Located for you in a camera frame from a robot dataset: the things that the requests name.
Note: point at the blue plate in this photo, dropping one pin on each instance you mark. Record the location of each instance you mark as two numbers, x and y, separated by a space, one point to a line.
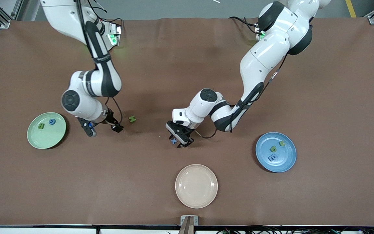
287 156

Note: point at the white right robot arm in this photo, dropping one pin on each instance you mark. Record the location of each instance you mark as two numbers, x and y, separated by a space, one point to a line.
83 107

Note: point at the brown table mat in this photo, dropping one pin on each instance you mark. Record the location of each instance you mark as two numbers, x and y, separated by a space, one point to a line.
336 130

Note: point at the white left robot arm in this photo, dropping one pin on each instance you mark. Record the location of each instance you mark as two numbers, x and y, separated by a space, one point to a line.
265 55

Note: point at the green lowercase letter a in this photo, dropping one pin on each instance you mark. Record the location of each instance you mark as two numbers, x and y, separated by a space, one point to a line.
273 149

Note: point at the yellow floor tape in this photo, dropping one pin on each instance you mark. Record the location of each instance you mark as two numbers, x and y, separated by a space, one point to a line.
351 8

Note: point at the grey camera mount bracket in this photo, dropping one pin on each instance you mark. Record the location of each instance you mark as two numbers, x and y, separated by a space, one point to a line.
188 226

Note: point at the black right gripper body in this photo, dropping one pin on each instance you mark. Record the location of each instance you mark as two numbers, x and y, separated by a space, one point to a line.
110 118

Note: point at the blue lowercase letter x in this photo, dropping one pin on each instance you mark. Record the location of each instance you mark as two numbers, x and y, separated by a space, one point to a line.
173 141

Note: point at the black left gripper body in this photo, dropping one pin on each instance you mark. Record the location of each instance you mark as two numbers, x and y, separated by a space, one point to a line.
178 130

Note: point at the green letter M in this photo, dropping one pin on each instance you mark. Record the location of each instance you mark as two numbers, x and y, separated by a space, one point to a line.
132 119

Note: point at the beige plate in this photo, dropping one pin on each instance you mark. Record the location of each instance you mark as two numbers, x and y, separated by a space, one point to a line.
196 186

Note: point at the blue letter G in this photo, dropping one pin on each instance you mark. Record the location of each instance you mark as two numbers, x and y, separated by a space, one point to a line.
50 122

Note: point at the green letter B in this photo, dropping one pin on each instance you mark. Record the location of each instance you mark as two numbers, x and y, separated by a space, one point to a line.
40 126

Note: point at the light green plate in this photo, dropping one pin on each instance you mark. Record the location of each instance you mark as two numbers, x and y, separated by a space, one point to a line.
49 138

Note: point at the green lowercase letter n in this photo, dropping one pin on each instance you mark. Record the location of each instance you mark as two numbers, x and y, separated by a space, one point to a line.
282 143

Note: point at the blue lowercase letter m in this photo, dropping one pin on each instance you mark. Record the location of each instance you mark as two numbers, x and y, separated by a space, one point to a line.
272 158

